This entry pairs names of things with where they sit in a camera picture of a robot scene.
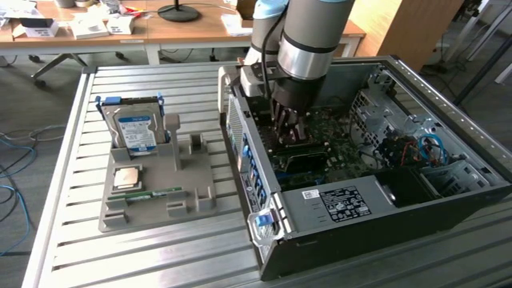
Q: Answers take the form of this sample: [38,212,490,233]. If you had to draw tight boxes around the grey power supply unit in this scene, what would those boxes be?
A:
[275,175,399,235]

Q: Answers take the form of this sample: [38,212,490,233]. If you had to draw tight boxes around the stack of papers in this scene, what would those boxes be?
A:
[0,0,46,19]

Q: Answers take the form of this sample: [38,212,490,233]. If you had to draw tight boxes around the wooden desk with white frame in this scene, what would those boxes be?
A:
[146,0,367,65]
[0,0,151,88]

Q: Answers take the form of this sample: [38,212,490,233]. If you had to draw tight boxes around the perforated metal drive cage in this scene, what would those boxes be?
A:
[350,86,403,151]

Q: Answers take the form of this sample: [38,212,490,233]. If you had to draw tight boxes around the black round lamp base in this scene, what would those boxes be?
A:
[158,0,202,23]

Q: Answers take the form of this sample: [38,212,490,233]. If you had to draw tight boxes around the grey parts rack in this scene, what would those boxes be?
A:
[98,113,219,233]

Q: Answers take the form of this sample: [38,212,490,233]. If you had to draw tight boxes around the blue case release latch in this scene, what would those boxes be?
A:
[255,211,274,229]

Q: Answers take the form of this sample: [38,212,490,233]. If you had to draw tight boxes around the blue floor cable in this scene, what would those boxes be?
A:
[0,136,38,179]
[0,184,34,256]

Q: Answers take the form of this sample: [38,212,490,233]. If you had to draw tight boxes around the hard disk with blue carrier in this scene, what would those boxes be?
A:
[95,92,171,157]

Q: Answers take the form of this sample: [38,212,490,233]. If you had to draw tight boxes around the white booklet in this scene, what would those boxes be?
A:
[220,13,255,37]

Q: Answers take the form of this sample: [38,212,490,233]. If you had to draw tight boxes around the small white printed box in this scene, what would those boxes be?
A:
[107,14,135,35]

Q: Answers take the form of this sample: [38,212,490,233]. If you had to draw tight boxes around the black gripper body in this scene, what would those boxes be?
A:
[271,76,326,116]

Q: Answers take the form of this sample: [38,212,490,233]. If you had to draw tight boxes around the CPU chip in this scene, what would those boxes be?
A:
[112,167,143,190]

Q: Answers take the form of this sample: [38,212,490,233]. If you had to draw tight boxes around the green RAM stick with label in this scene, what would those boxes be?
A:
[107,187,183,201]

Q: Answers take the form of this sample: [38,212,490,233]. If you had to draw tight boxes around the white box with black lid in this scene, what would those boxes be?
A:
[19,17,60,38]

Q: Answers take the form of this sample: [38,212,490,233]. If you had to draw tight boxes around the red and orange wires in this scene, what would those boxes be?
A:
[403,140,422,166]

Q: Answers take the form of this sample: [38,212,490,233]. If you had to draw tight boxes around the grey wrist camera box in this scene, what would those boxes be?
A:
[239,61,282,98]

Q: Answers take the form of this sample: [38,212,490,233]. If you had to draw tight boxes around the grey floor cable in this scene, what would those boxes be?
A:
[0,124,67,143]

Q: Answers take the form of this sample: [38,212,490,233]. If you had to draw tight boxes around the wooden partition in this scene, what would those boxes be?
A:
[343,0,467,73]

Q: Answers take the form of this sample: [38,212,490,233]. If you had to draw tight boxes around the brown cardboard box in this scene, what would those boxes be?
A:
[235,0,258,20]

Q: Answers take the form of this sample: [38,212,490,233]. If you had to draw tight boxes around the white desk frame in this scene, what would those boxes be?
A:
[439,0,512,85]

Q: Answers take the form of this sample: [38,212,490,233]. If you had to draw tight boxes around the blue data wire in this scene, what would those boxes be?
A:
[418,133,450,166]

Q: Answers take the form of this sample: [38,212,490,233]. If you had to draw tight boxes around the black camera cable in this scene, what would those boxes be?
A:
[262,0,290,91]

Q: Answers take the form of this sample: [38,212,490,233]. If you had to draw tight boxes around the flat white box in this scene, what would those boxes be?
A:
[71,16,111,40]

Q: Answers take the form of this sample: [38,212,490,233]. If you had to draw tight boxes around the open black PC case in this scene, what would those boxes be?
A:
[218,55,512,282]

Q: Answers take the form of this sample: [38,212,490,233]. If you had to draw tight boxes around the metal disk bay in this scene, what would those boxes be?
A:
[419,160,491,199]

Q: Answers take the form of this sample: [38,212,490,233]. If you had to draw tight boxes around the green motherboard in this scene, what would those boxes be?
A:
[255,107,378,191]

